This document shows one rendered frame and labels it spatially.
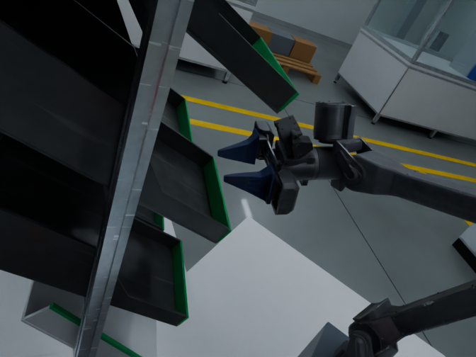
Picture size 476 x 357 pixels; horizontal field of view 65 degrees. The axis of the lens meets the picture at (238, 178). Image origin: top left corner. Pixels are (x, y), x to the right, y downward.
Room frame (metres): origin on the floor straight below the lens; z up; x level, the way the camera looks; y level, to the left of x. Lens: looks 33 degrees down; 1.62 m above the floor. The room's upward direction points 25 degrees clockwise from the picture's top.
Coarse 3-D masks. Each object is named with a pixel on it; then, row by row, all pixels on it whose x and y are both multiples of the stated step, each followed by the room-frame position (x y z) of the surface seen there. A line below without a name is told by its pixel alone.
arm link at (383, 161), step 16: (368, 160) 0.52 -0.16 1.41; (384, 160) 0.54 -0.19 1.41; (368, 176) 0.51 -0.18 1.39; (384, 176) 0.51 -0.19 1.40; (400, 176) 0.50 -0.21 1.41; (416, 176) 0.50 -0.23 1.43; (432, 176) 0.51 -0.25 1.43; (368, 192) 0.50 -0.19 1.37; (384, 192) 0.50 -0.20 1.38; (400, 192) 0.49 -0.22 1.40; (416, 192) 0.48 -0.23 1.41; (432, 192) 0.47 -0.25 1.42; (448, 192) 0.46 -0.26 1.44; (464, 192) 0.46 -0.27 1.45; (432, 208) 0.47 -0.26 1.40; (448, 208) 0.46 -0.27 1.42; (464, 208) 0.45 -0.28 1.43
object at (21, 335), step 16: (0, 272) 0.45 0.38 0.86; (0, 288) 0.42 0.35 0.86; (16, 288) 0.44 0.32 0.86; (0, 304) 0.39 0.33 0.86; (16, 304) 0.41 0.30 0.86; (192, 304) 0.58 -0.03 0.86; (0, 320) 0.36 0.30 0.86; (16, 320) 0.38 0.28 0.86; (192, 320) 0.54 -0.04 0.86; (0, 336) 0.34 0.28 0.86; (16, 336) 0.35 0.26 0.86; (32, 336) 0.36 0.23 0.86; (48, 336) 0.37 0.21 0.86; (160, 336) 0.47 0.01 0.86; (176, 336) 0.49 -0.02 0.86; (192, 336) 0.50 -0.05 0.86; (0, 352) 0.31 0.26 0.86; (16, 352) 0.33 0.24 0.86; (32, 352) 0.34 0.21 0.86; (48, 352) 0.35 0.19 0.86; (64, 352) 0.36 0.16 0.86; (160, 352) 0.44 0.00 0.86; (176, 352) 0.45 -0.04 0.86; (192, 352) 0.47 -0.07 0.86; (208, 352) 0.48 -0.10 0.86
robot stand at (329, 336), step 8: (328, 328) 0.51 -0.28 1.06; (336, 328) 0.52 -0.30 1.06; (320, 336) 0.48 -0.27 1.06; (328, 336) 0.49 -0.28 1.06; (336, 336) 0.50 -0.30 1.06; (344, 336) 0.51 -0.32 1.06; (312, 344) 0.49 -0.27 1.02; (320, 344) 0.46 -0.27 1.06; (328, 344) 0.47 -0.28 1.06; (336, 344) 0.48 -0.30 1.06; (304, 352) 0.50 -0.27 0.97; (312, 352) 0.45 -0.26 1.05; (320, 352) 0.45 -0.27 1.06; (328, 352) 0.46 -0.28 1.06
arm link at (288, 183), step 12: (264, 132) 0.59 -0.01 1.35; (276, 144) 0.56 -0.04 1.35; (264, 156) 0.56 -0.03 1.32; (276, 156) 0.57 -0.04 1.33; (312, 156) 0.55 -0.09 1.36; (288, 168) 0.52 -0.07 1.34; (300, 168) 0.53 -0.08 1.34; (312, 168) 0.54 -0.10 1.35; (288, 180) 0.47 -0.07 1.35; (300, 180) 0.54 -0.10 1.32; (288, 192) 0.45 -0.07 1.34; (276, 204) 0.48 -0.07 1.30; (288, 204) 0.46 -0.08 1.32
